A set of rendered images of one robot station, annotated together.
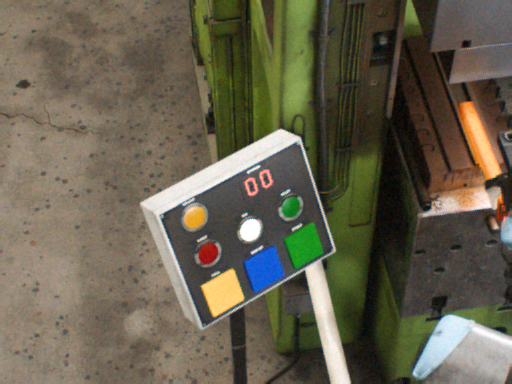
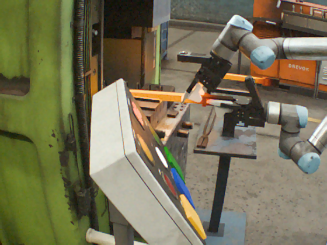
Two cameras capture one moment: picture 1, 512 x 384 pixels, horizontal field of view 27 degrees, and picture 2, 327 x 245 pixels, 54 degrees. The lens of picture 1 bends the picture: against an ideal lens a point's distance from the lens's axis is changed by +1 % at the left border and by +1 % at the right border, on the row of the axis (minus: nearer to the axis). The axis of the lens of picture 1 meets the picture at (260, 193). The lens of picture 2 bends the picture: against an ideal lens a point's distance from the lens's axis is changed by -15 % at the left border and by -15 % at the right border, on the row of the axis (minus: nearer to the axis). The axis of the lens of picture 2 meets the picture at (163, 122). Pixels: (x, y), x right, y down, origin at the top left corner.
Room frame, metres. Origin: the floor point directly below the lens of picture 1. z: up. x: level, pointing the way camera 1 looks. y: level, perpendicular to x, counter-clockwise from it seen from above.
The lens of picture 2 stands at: (0.96, 0.61, 1.45)
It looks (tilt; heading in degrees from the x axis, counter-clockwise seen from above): 24 degrees down; 294
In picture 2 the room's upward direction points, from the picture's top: 2 degrees clockwise
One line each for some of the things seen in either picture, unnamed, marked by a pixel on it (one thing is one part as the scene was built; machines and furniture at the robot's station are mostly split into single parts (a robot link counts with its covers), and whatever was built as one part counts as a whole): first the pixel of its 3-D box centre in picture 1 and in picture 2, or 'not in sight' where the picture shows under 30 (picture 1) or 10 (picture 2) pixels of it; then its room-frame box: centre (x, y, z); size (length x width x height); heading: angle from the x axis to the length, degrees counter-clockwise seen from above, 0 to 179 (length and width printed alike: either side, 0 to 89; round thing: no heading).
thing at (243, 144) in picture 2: not in sight; (228, 135); (1.33, -1.03, 0.65); 0.40 x 0.30 x 0.02; 103
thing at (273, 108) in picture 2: not in sight; (272, 112); (1.07, -0.56, 1.00); 0.08 x 0.05 x 0.08; 99
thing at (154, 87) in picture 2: not in sight; (157, 95); (1.54, -0.64, 0.95); 0.12 x 0.08 x 0.06; 8
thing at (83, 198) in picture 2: not in sight; (83, 200); (1.52, -0.09, 0.80); 0.06 x 0.03 x 0.14; 98
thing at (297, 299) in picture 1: (299, 295); not in sight; (1.51, -0.10, 0.36); 0.09 x 0.07 x 0.12; 98
